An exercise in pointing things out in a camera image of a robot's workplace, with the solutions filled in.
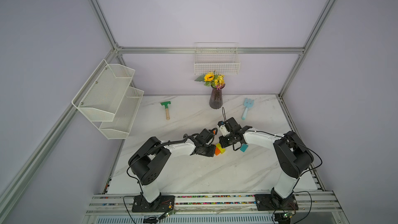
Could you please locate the teal block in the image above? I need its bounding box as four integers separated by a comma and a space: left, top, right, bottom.
239, 144, 248, 152

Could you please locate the orange block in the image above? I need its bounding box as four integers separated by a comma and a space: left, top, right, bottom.
215, 147, 222, 156

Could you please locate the yellow rectangular block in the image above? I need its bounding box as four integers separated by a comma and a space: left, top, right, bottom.
216, 143, 226, 154

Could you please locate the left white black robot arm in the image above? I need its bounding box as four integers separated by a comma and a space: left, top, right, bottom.
127, 128, 218, 204

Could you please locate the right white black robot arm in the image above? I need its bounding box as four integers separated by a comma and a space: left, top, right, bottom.
218, 118, 315, 205

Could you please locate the light blue toy fork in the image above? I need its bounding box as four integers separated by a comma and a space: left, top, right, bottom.
241, 98, 254, 120

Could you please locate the dark ribbed glass vase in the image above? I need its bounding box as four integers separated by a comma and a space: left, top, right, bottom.
209, 85, 225, 110

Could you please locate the yellow artificial flower bouquet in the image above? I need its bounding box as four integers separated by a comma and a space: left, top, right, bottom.
194, 72, 226, 90

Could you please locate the white two-tier mesh shelf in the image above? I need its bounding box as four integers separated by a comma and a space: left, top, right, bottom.
72, 60, 144, 140

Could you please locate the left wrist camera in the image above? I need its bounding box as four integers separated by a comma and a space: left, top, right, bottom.
218, 121, 229, 136

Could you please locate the green toy rake wooden handle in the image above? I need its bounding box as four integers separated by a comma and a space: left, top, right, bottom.
161, 101, 171, 120

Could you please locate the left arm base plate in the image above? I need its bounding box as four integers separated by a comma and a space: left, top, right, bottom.
131, 194, 175, 213

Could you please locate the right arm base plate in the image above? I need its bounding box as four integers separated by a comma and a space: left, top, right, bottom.
255, 190, 299, 211

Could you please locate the white wire wall basket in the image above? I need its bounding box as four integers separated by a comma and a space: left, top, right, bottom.
194, 42, 240, 76

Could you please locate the aluminium front rail frame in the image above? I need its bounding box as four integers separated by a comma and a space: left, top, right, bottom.
83, 190, 349, 224

